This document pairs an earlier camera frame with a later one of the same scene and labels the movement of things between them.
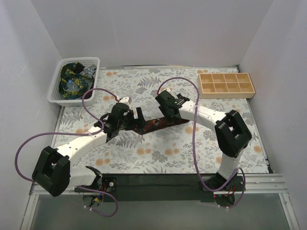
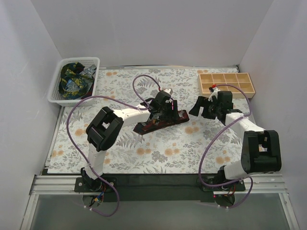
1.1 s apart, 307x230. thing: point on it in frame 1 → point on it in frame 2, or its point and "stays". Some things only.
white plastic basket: x=72 y=78 stays
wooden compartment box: x=225 y=86 stays
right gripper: x=164 y=105 → x=206 y=109
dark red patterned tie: x=155 y=125 stays
